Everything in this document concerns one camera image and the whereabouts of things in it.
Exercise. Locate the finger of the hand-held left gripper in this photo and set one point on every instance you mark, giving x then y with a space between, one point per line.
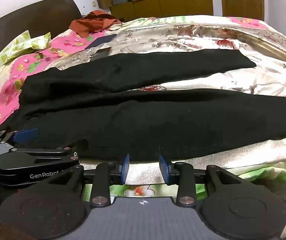
68 152
27 134

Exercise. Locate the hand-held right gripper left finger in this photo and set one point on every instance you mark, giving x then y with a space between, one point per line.
124 168

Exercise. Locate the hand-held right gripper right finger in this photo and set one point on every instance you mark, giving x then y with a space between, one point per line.
164 170

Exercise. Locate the black pants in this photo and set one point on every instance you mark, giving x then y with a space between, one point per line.
133 120

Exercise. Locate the green white checked bag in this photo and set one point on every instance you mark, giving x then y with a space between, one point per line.
15 46

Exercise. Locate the pink floral bed sheet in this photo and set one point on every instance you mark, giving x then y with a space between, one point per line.
65 42

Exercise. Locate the black phone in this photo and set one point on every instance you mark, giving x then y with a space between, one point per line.
101 53

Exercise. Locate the dark brown headboard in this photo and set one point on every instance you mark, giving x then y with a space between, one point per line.
33 17

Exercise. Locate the orange red cloth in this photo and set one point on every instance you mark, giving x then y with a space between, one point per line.
90 23

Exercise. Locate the silver floral satin bedspread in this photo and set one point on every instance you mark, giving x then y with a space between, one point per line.
183 40

